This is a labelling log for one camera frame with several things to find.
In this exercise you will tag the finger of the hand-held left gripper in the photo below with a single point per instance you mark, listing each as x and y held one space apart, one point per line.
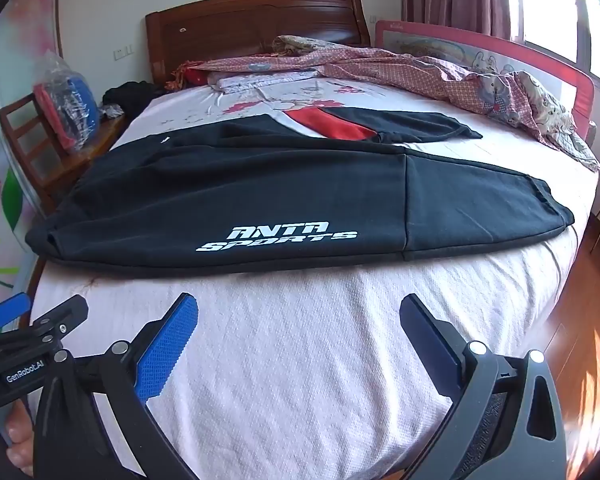
10 308
62 314

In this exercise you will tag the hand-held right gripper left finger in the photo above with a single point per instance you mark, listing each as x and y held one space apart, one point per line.
166 347

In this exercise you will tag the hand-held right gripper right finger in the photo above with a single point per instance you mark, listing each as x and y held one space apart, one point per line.
432 347

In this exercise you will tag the black pants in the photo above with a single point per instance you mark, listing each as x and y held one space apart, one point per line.
230 187

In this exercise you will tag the person's left hand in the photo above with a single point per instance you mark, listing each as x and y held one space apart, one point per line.
20 442

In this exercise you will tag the bed with floral sheet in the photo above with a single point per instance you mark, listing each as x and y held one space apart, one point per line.
290 360

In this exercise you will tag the wooden chair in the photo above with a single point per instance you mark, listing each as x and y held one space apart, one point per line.
25 130

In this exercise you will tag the plastic bag of clothes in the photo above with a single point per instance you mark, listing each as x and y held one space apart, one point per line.
72 100

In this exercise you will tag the black clothes pile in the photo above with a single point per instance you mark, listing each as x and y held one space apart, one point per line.
130 92

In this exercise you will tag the red pillow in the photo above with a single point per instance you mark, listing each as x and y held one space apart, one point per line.
196 78

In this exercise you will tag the pink patterned quilt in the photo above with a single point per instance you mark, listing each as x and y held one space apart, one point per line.
410 72

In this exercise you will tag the folded floral cloth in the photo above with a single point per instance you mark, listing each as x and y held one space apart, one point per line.
260 80

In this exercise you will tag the wooden headboard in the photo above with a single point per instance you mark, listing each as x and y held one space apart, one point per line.
260 30

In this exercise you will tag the window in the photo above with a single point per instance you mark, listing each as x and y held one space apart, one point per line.
570 5

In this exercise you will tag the wall socket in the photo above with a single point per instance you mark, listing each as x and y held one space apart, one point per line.
122 52

